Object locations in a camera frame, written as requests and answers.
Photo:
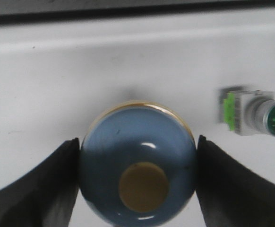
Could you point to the green pushbutton switch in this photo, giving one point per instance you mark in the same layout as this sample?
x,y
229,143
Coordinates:
x,y
247,112

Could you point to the blue cream desk bell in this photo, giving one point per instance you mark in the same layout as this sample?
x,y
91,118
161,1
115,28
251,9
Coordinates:
x,y
138,165

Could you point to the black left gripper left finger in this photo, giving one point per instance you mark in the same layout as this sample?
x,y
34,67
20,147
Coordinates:
x,y
45,196

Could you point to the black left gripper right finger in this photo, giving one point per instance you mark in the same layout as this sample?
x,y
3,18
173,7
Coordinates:
x,y
229,194

